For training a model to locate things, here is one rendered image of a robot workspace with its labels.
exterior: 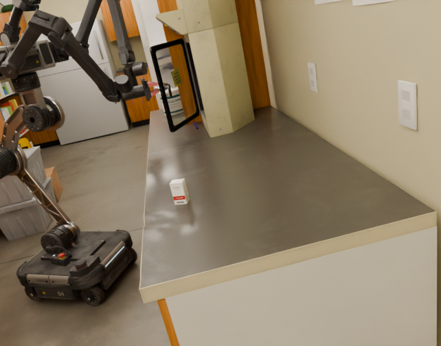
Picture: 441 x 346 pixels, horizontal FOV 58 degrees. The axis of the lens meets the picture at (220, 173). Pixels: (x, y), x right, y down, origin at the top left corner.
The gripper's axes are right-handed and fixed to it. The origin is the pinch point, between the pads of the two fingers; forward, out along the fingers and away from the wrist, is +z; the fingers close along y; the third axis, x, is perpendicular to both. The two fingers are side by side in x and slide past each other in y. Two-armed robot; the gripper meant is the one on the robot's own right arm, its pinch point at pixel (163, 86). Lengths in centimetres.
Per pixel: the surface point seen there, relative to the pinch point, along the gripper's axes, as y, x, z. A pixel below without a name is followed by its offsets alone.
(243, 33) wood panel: 15, 21, 47
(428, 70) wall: 5, -113, 60
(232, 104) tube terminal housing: -13.7, -13.4, 29.3
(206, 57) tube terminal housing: 9.8, -16.0, 21.6
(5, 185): -68, 137, -151
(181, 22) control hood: 25.9, -16.1, 14.1
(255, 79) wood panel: -10, 21, 49
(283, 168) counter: -26, -73, 34
